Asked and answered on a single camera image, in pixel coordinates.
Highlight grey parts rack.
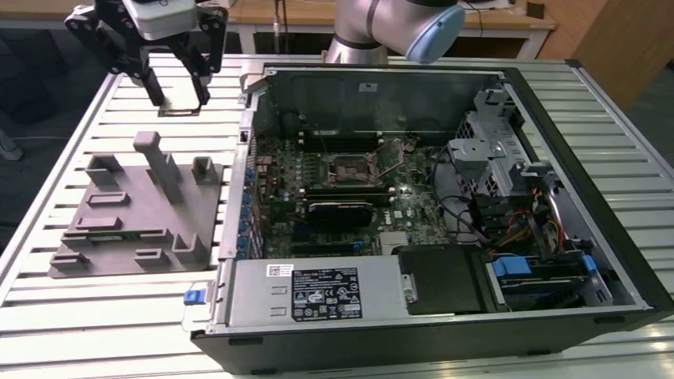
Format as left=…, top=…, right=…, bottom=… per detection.
left=47, top=130, right=226, bottom=280

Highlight perforated metal drive cage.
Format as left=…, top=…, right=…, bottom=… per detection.
left=446, top=88, right=554, bottom=202

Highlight yellow wire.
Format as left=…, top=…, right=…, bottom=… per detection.
left=545, top=220, right=569, bottom=253

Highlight RAM slot white clips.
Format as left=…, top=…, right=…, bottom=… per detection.
left=298, top=138, right=384, bottom=146
left=298, top=130, right=384, bottom=138

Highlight orange wire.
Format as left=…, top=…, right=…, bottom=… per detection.
left=489, top=227, right=531, bottom=253

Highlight green RAM stick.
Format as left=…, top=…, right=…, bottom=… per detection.
left=87, top=230, right=147, bottom=241

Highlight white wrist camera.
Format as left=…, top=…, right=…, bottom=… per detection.
left=121, top=0, right=200, bottom=41

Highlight silver CPU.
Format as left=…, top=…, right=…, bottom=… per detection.
left=158, top=103, right=204, bottom=118

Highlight RAM slot black clips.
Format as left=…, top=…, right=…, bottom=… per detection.
left=300, top=135, right=382, bottom=142
left=302, top=142, right=382, bottom=151

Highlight thin metal locking lever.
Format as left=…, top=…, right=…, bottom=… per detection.
left=312, top=118, right=332, bottom=157

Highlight CPU socket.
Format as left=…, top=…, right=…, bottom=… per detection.
left=326, top=152, right=383, bottom=189

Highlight wooden cabinet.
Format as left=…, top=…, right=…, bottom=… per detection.
left=537, top=0, right=674, bottom=114

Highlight hard disk in blue carrier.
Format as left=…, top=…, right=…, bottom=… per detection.
left=489, top=256, right=594, bottom=311

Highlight green motherboard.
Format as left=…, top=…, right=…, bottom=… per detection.
left=246, top=129, right=470, bottom=257

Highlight black PC case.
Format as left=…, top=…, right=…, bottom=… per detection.
left=187, top=58, right=674, bottom=376

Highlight silver power supply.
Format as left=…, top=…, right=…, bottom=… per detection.
left=223, top=254, right=416, bottom=328

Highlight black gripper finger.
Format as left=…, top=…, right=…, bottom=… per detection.
left=168, top=7, right=232, bottom=106
left=63, top=6, right=167, bottom=107

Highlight grey metal stand leg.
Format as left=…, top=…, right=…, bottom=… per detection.
left=0, top=126, right=25, bottom=163

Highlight small silver heatsink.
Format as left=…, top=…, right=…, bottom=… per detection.
left=379, top=231, right=411, bottom=250

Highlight metal socket cover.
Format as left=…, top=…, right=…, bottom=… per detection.
left=370, top=137, right=412, bottom=178

